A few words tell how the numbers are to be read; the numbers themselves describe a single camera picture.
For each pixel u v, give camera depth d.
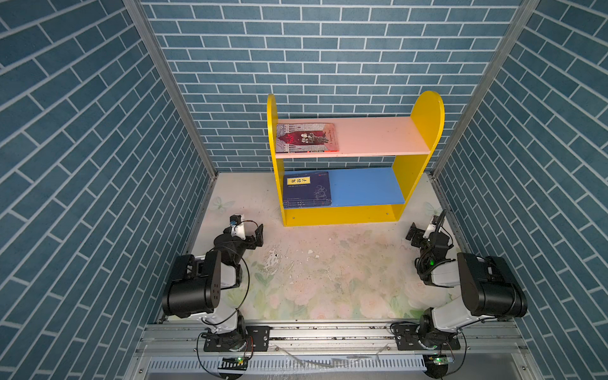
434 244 0.70
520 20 0.73
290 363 0.70
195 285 0.46
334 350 0.74
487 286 0.46
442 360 0.71
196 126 1.03
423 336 0.68
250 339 0.72
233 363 0.72
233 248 0.72
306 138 0.74
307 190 0.90
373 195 0.94
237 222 0.78
